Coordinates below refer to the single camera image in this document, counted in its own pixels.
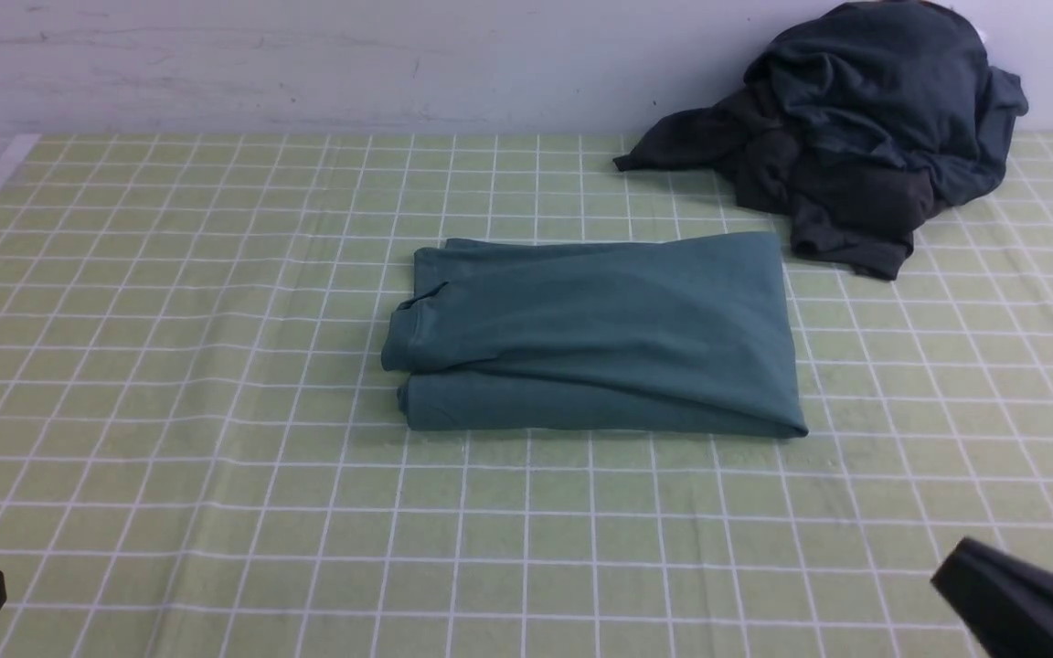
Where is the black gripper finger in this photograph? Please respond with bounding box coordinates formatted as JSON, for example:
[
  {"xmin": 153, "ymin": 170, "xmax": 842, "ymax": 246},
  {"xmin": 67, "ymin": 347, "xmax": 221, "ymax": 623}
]
[{"xmin": 931, "ymin": 537, "xmax": 1053, "ymax": 657}]

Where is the green long-sleeved shirt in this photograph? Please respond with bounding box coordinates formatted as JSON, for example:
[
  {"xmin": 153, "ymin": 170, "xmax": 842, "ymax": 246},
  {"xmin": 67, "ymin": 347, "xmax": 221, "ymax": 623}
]
[{"xmin": 380, "ymin": 232, "xmax": 808, "ymax": 439}]

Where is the green checked tablecloth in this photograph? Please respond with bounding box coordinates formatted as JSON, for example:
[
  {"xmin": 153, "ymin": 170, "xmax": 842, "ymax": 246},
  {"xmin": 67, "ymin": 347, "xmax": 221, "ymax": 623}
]
[{"xmin": 0, "ymin": 133, "xmax": 1053, "ymax": 657}]

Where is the dark grey crumpled garment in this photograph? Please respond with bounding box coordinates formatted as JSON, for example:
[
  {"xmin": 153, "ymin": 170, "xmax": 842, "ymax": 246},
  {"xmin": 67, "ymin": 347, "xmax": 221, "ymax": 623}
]
[{"xmin": 613, "ymin": 83, "xmax": 947, "ymax": 281}]

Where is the dark teal crumpled garment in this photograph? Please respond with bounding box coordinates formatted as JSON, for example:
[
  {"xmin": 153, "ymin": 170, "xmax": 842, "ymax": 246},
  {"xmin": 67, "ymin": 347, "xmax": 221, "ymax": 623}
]
[{"xmin": 743, "ymin": 1, "xmax": 1028, "ymax": 206}]

